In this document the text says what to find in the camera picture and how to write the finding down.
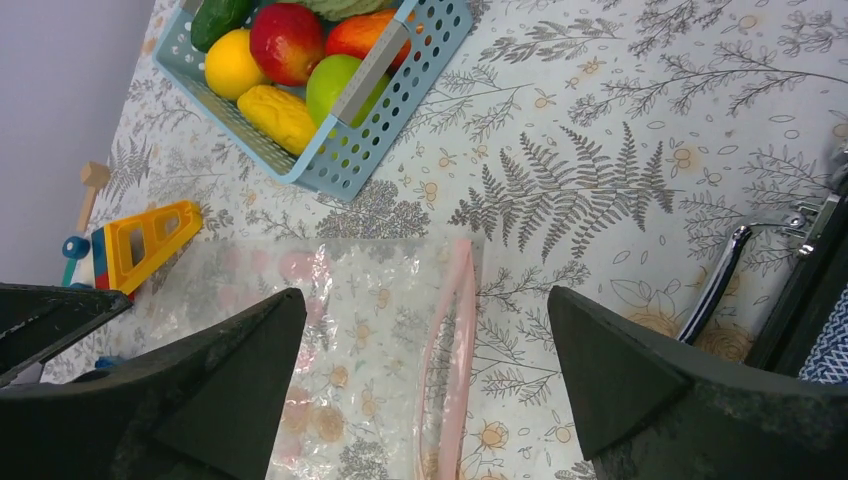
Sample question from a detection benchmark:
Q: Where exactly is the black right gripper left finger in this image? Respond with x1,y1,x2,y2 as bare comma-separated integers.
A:
1,287,306,479

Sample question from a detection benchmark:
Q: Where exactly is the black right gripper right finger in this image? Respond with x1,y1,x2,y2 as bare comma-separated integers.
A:
547,286,847,479

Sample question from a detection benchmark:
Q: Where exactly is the clear pink zip top bag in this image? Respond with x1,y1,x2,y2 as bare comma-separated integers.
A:
132,239,476,479

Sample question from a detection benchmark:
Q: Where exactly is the yellow corn cob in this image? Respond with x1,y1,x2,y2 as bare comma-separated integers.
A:
237,85,317,156

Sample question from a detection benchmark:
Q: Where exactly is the yellow lemon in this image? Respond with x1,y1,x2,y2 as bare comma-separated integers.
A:
205,28,271,101

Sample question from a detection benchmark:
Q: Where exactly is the green apple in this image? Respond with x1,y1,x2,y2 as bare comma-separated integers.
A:
305,54,390,128

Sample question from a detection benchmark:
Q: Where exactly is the red apple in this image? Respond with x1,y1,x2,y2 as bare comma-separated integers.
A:
249,3,325,87

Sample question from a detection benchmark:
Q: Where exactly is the light green long gourd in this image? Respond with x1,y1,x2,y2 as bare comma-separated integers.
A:
291,0,393,22

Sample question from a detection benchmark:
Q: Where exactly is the black open carrying case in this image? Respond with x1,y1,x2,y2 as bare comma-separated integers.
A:
677,143,847,387

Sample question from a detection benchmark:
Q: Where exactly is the yellow toy truck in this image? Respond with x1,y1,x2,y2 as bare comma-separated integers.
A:
61,200,203,299

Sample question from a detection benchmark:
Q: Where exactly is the wooden toy hammer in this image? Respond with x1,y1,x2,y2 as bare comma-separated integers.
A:
76,162,111,232

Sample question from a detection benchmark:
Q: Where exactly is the light blue plastic basket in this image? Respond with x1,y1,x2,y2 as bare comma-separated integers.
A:
154,1,473,201

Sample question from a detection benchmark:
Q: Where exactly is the dark green cucumber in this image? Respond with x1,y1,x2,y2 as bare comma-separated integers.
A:
190,0,256,53

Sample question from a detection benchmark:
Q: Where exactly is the red orange mango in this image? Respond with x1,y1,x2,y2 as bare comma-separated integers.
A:
321,8,397,72

